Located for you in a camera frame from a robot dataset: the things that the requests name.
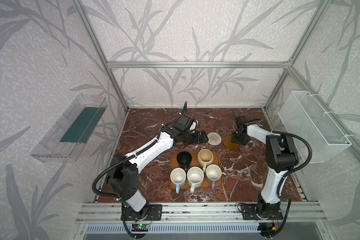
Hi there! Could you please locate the amber brown round coaster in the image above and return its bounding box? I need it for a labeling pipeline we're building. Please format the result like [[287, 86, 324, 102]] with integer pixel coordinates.
[[223, 136, 240, 151]]

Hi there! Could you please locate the black mug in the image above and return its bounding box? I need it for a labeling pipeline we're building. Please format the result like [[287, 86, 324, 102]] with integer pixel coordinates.
[[177, 151, 192, 172]]

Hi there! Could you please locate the beige patterned round coaster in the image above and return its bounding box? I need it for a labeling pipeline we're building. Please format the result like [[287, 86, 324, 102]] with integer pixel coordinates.
[[207, 132, 222, 146]]

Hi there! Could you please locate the cream yellow mug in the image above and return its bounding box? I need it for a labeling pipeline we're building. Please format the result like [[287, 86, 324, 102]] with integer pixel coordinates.
[[197, 149, 214, 173]]

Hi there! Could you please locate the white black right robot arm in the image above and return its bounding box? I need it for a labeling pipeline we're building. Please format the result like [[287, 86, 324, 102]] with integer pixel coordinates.
[[231, 116, 298, 213]]

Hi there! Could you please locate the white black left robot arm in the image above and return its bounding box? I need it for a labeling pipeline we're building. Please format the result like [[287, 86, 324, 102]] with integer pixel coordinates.
[[106, 127, 209, 214]]

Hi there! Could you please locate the pink object in basket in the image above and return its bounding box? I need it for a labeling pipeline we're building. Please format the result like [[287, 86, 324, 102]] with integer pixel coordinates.
[[298, 147, 309, 160]]

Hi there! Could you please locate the green circuit board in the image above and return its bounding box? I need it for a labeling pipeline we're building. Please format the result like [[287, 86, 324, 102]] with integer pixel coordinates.
[[132, 222, 151, 232]]

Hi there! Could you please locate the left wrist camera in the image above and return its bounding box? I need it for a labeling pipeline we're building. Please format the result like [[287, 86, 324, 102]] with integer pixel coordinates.
[[175, 114, 198, 131]]

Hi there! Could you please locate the white mug cream handle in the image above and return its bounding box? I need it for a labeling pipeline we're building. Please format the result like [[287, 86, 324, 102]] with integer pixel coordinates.
[[187, 167, 204, 193]]

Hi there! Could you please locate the white mug blue handle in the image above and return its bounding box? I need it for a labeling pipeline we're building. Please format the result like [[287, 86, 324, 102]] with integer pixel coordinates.
[[170, 168, 187, 194]]

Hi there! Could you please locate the white mug purple handle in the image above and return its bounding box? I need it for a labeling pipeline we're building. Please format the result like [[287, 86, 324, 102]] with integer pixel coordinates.
[[206, 164, 222, 190]]

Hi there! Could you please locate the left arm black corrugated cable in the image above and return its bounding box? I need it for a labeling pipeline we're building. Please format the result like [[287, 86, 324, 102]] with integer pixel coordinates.
[[91, 101, 188, 199]]

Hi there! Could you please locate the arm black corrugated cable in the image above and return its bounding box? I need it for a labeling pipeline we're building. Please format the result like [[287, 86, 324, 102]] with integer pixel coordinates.
[[251, 118, 313, 238], [91, 101, 188, 199]]

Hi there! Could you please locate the white wire mesh basket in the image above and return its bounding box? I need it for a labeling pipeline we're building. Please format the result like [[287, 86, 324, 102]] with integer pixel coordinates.
[[278, 91, 352, 163]]

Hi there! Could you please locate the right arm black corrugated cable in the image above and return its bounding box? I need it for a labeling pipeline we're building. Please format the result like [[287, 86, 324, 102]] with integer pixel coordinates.
[[251, 118, 313, 238]]

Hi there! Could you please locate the aluminium frame back crossbar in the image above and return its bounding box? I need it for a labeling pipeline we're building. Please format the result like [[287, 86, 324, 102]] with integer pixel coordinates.
[[107, 61, 289, 69]]

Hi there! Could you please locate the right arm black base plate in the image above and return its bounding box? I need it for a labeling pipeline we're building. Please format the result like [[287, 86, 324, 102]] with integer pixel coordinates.
[[238, 202, 284, 220]]

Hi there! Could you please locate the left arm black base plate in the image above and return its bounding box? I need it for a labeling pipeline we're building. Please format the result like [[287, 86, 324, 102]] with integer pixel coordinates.
[[121, 204, 163, 221]]

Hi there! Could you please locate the clear plastic wall bin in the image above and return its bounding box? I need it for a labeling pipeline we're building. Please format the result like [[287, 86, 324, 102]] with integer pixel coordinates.
[[31, 94, 108, 163]]

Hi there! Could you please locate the aluminium front rail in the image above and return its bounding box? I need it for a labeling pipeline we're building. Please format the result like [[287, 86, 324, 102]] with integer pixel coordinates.
[[75, 202, 328, 224]]

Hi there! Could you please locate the aluminium frame corner post right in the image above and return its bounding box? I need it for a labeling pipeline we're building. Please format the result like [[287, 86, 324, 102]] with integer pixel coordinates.
[[263, 0, 332, 111]]

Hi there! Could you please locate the aluminium frame corner post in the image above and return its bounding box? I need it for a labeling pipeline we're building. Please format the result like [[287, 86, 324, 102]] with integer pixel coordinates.
[[73, 0, 129, 112], [263, 0, 332, 111]]

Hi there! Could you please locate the aluminium frame corner post left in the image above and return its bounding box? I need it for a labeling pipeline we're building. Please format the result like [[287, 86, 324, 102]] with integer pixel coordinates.
[[73, 0, 129, 112]]

